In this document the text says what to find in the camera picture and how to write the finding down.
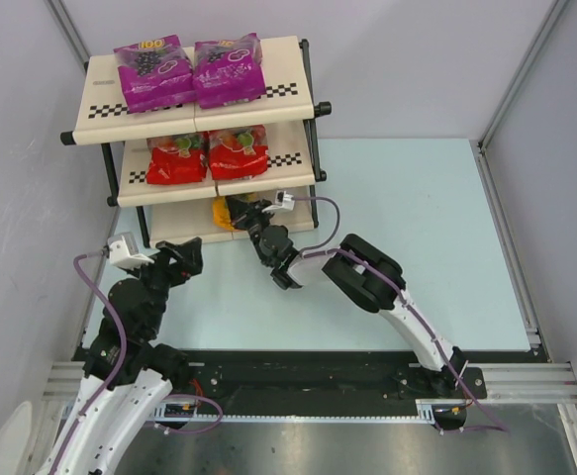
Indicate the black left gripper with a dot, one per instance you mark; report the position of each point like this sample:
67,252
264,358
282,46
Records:
170,258

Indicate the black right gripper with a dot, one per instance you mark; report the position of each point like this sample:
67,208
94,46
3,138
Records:
247,216

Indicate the orange mango candy bag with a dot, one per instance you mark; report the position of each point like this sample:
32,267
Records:
226,209

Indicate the red fruit candy bag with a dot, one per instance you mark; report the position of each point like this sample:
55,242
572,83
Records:
177,159
238,153

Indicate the purple grape candy bag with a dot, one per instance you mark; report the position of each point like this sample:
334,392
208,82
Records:
155,74
228,72

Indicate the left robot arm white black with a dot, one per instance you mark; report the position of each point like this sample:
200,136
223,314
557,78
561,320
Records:
126,374

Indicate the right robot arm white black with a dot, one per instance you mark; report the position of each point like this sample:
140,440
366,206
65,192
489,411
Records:
369,278

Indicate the beige three-tier shelf rack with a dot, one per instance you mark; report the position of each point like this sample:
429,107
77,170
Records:
183,130

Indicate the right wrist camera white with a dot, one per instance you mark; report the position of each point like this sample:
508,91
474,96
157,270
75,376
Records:
283,202

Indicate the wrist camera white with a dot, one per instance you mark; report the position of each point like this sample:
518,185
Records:
283,202
123,252

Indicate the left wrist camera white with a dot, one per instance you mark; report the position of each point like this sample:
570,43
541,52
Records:
123,252

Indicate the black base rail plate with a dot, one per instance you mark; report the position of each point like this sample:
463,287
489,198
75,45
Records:
328,384

